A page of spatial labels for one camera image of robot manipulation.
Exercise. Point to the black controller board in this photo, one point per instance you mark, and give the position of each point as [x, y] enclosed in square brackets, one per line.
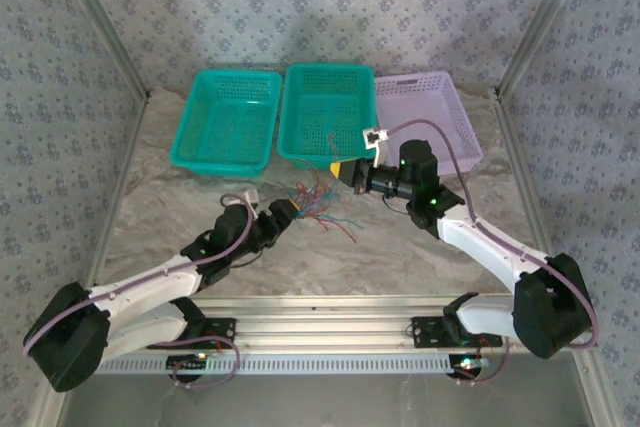
[187, 364]
[467, 367]

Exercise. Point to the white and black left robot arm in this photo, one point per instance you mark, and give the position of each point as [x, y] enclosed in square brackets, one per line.
[150, 281]

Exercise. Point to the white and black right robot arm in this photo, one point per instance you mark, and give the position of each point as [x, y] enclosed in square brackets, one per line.
[465, 247]

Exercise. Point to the lilac plastic basket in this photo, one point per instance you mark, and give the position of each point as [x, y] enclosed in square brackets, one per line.
[425, 102]

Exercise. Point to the aluminium frame post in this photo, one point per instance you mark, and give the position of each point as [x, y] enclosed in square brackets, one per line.
[542, 22]
[105, 22]

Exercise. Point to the aluminium base beam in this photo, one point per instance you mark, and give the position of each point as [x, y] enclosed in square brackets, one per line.
[320, 319]

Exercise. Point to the teal plastic basket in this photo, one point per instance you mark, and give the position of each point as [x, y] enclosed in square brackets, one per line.
[320, 107]
[225, 117]

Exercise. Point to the aluminium table side rail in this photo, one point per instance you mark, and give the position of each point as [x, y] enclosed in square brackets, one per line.
[116, 197]
[529, 197]

